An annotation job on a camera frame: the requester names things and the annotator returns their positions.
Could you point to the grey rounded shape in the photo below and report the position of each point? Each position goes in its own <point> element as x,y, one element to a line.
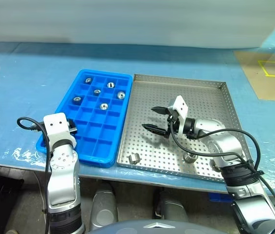
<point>104,209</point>
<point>171,207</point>

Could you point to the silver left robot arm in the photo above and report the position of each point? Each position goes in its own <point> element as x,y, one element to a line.
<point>63,185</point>

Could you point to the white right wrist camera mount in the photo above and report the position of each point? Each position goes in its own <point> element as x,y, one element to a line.
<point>181,104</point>

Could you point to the perforated steel tray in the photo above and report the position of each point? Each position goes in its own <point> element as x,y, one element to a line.
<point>147,102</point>

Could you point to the blue plastic crate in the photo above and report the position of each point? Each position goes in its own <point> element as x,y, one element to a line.
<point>218,198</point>

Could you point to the small metal roller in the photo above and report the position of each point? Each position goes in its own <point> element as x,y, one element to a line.
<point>103,106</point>
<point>120,94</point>
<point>76,99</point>
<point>110,84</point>
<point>190,158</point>
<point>134,158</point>
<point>97,91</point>
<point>88,80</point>

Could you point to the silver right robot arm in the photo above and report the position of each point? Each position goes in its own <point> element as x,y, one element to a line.
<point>227,148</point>

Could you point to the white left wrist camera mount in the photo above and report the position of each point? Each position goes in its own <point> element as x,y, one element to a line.
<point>54,124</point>

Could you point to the blue compartment tray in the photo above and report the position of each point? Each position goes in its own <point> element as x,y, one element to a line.
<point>103,146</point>

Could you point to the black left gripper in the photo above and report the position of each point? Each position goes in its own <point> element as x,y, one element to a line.
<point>72,127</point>

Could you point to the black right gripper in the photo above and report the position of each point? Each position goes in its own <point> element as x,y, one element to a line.
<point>170,128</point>

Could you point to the grey robot torso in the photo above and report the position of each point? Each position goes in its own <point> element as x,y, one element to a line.
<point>127,229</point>

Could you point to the brown cardboard mat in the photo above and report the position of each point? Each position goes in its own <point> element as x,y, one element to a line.
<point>256,80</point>

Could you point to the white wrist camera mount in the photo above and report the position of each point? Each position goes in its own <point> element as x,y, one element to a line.
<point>54,124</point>
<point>181,104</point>

